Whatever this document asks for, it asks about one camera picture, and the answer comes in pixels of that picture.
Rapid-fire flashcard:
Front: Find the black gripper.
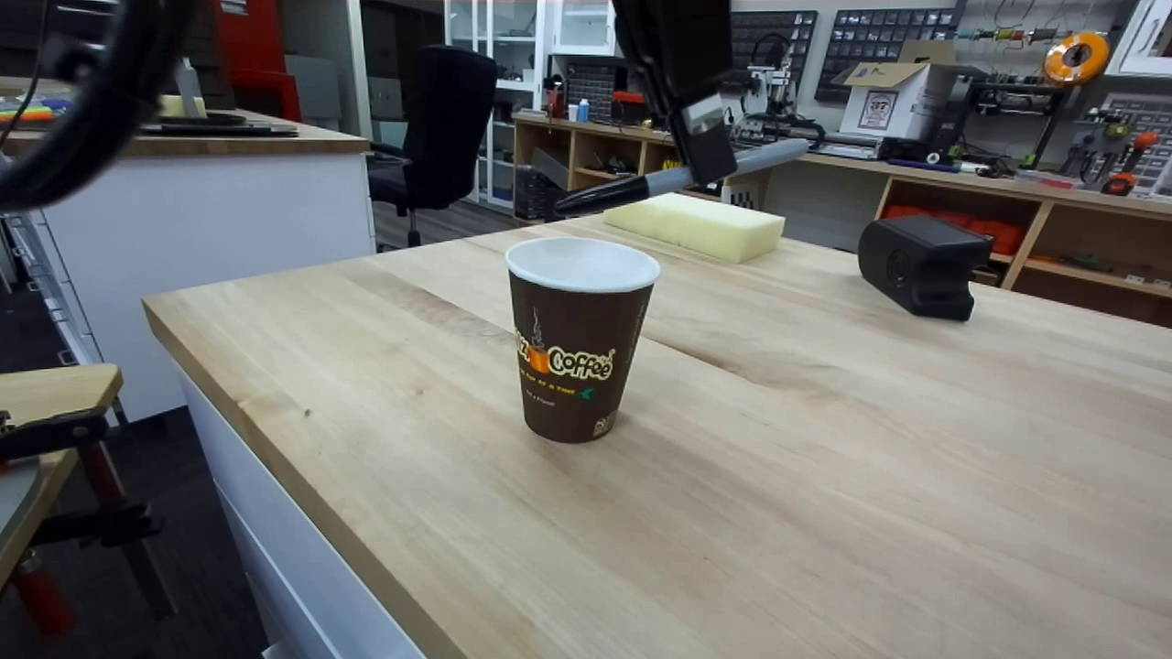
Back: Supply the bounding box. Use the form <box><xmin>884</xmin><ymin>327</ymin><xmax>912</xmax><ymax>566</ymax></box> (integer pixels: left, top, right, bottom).
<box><xmin>608</xmin><ymin>0</ymin><xmax>739</xmax><ymax>118</ymax></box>

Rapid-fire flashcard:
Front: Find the brown paper coffee cup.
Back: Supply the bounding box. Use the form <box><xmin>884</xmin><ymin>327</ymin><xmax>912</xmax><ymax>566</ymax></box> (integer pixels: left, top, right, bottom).
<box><xmin>503</xmin><ymin>233</ymin><xmax>662</xmax><ymax>445</ymax></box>

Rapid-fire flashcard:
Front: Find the grey tube with black end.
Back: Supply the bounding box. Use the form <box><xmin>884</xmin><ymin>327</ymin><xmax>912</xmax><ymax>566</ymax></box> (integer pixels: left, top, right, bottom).
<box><xmin>524</xmin><ymin>136</ymin><xmax>816</xmax><ymax>222</ymax></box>

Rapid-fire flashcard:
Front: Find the white glass shelving unit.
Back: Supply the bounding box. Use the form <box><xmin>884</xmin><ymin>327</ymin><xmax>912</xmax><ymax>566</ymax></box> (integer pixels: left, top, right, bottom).
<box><xmin>438</xmin><ymin>0</ymin><xmax>620</xmax><ymax>206</ymax></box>

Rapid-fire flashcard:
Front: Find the pale yellow foam block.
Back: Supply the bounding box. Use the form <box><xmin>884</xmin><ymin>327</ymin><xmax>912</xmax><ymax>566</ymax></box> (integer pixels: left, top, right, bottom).
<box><xmin>600</xmin><ymin>189</ymin><xmax>786</xmax><ymax>266</ymax></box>

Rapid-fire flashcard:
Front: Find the black tool pegboard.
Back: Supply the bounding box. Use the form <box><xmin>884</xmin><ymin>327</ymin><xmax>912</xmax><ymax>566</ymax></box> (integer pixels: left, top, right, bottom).
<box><xmin>730</xmin><ymin>2</ymin><xmax>963</xmax><ymax>102</ymax></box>

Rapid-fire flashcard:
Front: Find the white cardboard box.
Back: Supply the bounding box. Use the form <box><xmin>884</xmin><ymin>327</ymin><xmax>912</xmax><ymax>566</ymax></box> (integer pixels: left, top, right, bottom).
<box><xmin>839</xmin><ymin>59</ymin><xmax>966</xmax><ymax>141</ymax></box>

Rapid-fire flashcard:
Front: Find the black swivel chair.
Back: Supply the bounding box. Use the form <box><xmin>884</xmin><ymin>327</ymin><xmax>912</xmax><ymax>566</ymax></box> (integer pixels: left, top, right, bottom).
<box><xmin>366</xmin><ymin>43</ymin><xmax>503</xmax><ymax>250</ymax></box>

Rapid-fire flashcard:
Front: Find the black box-shaped device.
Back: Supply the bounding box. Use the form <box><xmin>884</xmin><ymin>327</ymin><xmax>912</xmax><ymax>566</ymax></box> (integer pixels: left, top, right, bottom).
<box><xmin>852</xmin><ymin>213</ymin><xmax>998</xmax><ymax>327</ymax></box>

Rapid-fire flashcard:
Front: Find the orange tape roll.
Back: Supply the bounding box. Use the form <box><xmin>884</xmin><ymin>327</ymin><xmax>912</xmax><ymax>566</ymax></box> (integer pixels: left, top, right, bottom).
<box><xmin>1042</xmin><ymin>29</ymin><xmax>1114</xmax><ymax>87</ymax></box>

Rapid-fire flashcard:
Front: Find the red cabinet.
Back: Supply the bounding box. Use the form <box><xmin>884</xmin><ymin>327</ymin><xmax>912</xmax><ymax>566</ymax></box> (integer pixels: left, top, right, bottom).
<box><xmin>215</xmin><ymin>0</ymin><xmax>304</xmax><ymax>119</ymax></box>

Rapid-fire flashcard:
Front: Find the long wooden workbench shelf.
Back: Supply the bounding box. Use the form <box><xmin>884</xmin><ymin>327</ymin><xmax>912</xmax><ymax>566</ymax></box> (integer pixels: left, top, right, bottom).
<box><xmin>509</xmin><ymin>104</ymin><xmax>1172</xmax><ymax>330</ymax></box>

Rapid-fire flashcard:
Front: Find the white counter with wooden top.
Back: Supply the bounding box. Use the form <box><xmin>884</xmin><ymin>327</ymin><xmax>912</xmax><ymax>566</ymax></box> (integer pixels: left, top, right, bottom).
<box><xmin>34</xmin><ymin>104</ymin><xmax>380</xmax><ymax>425</ymax></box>

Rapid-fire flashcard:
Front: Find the small wooden side table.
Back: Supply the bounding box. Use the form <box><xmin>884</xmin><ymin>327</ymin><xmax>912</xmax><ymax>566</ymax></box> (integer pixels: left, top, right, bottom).
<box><xmin>0</xmin><ymin>362</ymin><xmax>125</xmax><ymax>590</ymax></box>

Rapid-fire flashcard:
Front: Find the black curved cable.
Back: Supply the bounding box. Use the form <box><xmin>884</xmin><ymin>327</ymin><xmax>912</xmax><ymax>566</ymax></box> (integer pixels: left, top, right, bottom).
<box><xmin>0</xmin><ymin>0</ymin><xmax>199</xmax><ymax>213</ymax></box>

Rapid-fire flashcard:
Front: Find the red handled clamp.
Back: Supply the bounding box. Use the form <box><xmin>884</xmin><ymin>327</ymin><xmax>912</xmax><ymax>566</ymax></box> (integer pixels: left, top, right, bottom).
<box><xmin>0</xmin><ymin>414</ymin><xmax>176</xmax><ymax>637</ymax></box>

